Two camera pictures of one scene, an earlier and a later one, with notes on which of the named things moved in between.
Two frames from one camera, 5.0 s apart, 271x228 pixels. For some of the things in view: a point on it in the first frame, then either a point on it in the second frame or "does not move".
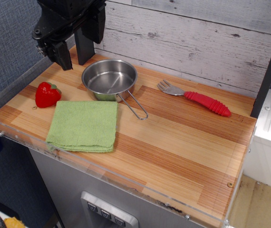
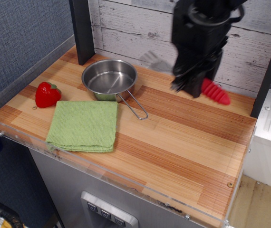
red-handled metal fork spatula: [212, 104] -> [151, 60]
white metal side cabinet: [267, 162] does not move
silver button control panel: [98, 213] does not move
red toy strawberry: [47, 94] does not move
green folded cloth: [82, 126] does not move
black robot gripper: [59, 17] -> [200, 31]
